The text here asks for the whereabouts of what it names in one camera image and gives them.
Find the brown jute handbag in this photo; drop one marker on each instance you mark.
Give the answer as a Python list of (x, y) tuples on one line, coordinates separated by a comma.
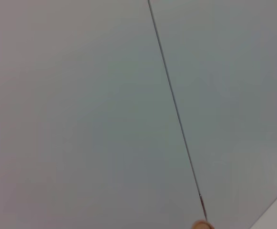
[(201, 225)]

